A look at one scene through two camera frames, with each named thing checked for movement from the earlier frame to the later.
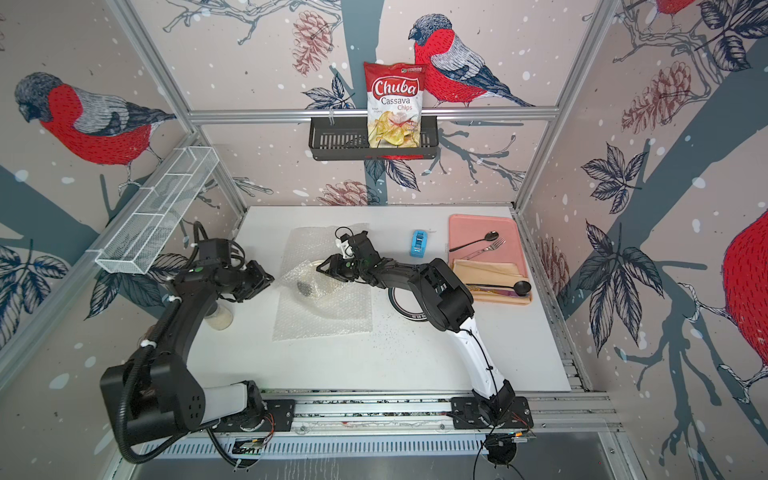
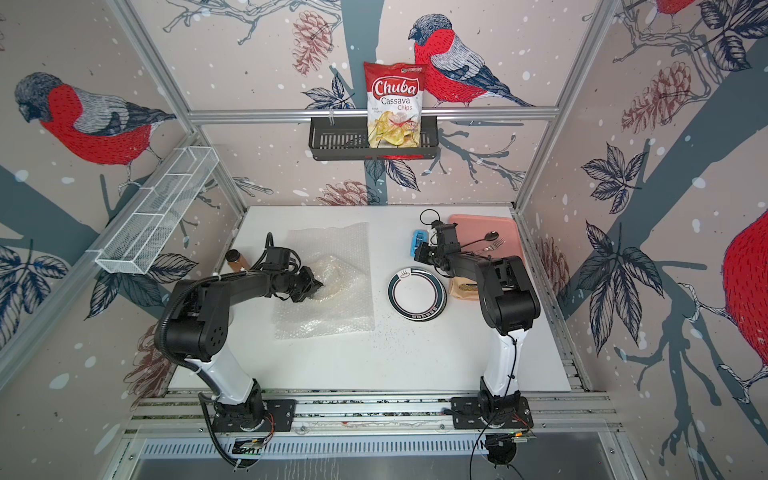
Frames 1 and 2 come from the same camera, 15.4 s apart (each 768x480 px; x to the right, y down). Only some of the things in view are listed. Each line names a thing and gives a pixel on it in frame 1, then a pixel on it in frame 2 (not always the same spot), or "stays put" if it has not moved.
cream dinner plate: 320,285 stays put
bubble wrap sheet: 313,304 stays put
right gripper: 334,265 → 419,256
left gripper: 260,279 → 311,285
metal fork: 494,246 stays put
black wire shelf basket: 347,139 stays put
